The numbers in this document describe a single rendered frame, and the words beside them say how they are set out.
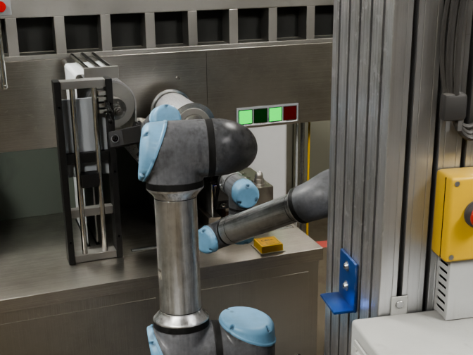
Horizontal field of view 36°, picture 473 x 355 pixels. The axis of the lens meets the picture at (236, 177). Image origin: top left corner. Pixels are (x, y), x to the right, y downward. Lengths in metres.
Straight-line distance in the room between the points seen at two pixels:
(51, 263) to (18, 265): 0.10
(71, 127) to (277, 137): 2.29
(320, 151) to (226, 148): 3.67
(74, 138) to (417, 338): 1.26
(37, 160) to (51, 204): 0.17
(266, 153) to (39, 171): 1.95
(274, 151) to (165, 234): 2.86
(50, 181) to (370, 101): 1.65
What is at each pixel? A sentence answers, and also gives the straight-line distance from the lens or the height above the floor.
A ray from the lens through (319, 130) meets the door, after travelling 5.02.
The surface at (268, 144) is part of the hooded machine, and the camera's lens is 4.24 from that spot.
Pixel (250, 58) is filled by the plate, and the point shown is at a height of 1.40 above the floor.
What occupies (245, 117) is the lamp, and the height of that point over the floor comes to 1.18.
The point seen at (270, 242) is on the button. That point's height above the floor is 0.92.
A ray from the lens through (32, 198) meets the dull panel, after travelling 2.61.
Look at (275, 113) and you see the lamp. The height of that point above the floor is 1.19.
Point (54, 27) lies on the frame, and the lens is 2.51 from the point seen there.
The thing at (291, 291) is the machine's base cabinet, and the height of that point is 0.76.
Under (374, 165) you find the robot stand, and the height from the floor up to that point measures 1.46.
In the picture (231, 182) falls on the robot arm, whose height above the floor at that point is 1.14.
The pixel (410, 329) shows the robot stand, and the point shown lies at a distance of 1.15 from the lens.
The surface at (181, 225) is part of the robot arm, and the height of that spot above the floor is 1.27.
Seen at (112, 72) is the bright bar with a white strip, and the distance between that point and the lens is 2.18.
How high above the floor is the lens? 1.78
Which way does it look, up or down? 17 degrees down
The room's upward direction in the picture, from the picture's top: 1 degrees counter-clockwise
